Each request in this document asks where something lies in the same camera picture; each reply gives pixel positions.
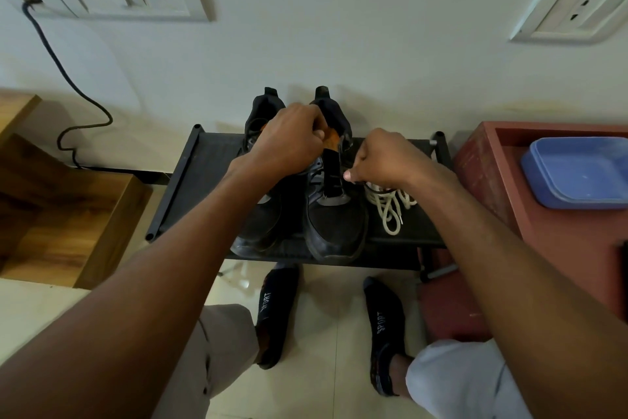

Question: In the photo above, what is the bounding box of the person's left black sock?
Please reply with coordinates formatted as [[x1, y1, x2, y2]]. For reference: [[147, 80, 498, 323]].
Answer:
[[254, 264, 300, 370]]

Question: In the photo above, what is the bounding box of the black shoe rack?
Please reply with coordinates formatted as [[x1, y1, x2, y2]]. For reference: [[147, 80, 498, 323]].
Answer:
[[145, 124, 458, 283]]

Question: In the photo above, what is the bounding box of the person's right hand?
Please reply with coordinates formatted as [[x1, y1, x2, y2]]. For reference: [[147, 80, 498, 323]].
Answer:
[[343, 128, 441, 193]]

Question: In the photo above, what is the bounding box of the person's right black sock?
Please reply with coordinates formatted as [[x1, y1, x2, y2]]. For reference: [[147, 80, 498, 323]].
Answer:
[[362, 277, 409, 398]]

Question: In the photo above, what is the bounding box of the red cabinet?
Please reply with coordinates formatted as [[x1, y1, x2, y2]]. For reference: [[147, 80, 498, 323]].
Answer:
[[418, 121, 628, 342]]

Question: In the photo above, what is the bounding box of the person's left forearm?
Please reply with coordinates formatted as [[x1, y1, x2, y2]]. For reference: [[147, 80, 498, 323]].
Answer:
[[0, 162, 291, 419]]

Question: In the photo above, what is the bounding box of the person's black sock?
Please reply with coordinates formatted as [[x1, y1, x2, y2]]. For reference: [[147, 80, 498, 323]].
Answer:
[[254, 264, 300, 370], [362, 277, 409, 398]]

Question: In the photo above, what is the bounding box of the black sports shoe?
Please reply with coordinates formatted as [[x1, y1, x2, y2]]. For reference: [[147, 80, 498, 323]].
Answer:
[[230, 87, 295, 258], [303, 85, 370, 263]]

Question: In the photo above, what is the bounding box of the white shoelace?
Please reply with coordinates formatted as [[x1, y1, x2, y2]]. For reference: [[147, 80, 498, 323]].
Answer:
[[364, 181, 418, 237]]

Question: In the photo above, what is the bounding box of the person's right forearm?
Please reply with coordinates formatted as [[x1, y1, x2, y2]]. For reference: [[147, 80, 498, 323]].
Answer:
[[410, 165, 628, 419]]

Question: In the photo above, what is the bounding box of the wooden furniture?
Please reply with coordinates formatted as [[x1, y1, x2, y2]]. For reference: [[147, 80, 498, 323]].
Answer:
[[0, 92, 153, 291]]

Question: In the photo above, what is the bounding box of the black cable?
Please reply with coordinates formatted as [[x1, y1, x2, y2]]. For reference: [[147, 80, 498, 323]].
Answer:
[[22, 0, 171, 185]]

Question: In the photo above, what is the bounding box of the blue plastic tray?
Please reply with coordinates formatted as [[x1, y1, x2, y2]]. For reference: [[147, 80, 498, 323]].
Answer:
[[520, 136, 628, 210]]

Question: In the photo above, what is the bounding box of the person's left hand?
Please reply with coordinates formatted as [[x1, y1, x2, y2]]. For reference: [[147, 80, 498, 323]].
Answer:
[[229, 103, 328, 185]]

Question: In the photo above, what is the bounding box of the person's right leg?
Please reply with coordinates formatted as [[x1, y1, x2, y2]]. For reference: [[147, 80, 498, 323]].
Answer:
[[391, 354, 417, 400]]

